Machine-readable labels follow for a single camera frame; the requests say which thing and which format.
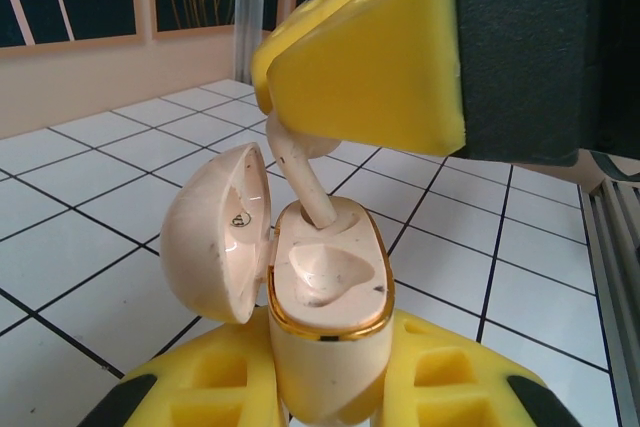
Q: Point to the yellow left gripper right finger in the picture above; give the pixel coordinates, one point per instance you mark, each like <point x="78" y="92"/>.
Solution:
<point x="450" y="377"/>

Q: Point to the aluminium frame post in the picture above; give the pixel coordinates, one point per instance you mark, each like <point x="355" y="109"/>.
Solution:
<point x="250" y="7"/>

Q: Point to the earbud charging case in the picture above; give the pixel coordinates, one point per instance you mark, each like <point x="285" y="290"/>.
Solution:
<point x="325" y="287"/>

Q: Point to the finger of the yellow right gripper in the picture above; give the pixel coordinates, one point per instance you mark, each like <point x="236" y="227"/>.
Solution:
<point x="380" y="77"/>
<point x="320" y="12"/>

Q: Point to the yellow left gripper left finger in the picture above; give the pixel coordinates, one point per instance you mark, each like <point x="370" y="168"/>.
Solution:
<point x="200" y="387"/>

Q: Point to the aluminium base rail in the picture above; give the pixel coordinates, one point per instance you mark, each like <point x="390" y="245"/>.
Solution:
<point x="615" y="297"/>

